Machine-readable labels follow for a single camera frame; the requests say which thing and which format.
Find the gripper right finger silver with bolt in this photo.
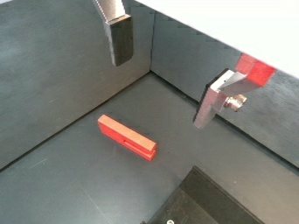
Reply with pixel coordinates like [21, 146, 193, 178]
[193, 52, 277, 130]

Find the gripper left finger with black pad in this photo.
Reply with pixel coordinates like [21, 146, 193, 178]
[93, 0, 134, 67]

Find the red double-square block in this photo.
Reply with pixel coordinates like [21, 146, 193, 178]
[98, 115, 157, 161]

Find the black regrasp stand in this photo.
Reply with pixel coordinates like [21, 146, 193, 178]
[141, 166, 266, 224]

